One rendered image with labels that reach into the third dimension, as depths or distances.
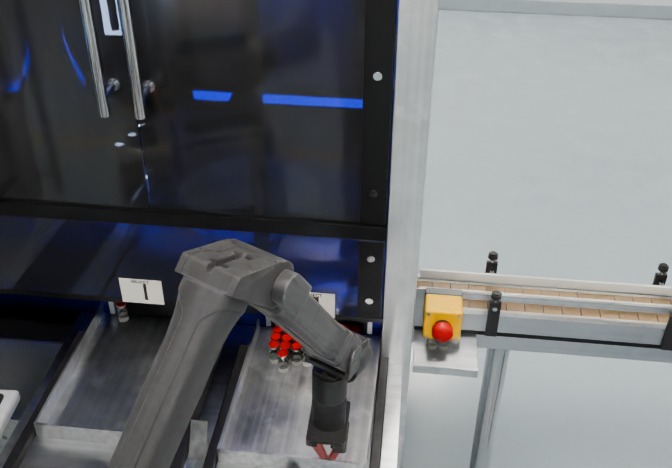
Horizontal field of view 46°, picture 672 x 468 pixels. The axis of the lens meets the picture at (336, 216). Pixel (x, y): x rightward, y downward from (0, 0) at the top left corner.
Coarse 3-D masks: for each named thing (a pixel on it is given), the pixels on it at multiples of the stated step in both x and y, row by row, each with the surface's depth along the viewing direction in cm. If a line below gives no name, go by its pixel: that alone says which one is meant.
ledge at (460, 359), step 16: (416, 336) 167; (464, 336) 167; (416, 352) 163; (432, 352) 163; (448, 352) 163; (464, 352) 163; (416, 368) 160; (432, 368) 160; (448, 368) 159; (464, 368) 159
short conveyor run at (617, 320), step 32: (448, 288) 166; (480, 288) 172; (512, 288) 172; (544, 288) 172; (576, 288) 169; (608, 288) 168; (640, 288) 167; (416, 320) 167; (480, 320) 166; (512, 320) 165; (544, 320) 164; (576, 320) 163; (608, 320) 163; (640, 320) 164; (544, 352) 168; (576, 352) 167; (608, 352) 166; (640, 352) 166
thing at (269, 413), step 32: (256, 352) 163; (256, 384) 155; (288, 384) 155; (352, 384) 155; (256, 416) 148; (288, 416) 149; (352, 416) 149; (224, 448) 138; (256, 448) 142; (288, 448) 142; (352, 448) 142
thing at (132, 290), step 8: (120, 280) 156; (128, 280) 156; (136, 280) 155; (144, 280) 155; (152, 280) 155; (120, 288) 157; (128, 288) 157; (136, 288) 157; (152, 288) 156; (160, 288) 156; (128, 296) 158; (136, 296) 158; (144, 296) 157; (152, 296) 157; (160, 296) 157; (160, 304) 158
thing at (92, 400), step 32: (96, 320) 168; (128, 320) 170; (160, 320) 170; (96, 352) 162; (128, 352) 162; (64, 384) 154; (96, 384) 155; (128, 384) 155; (64, 416) 148; (96, 416) 148; (128, 416) 148
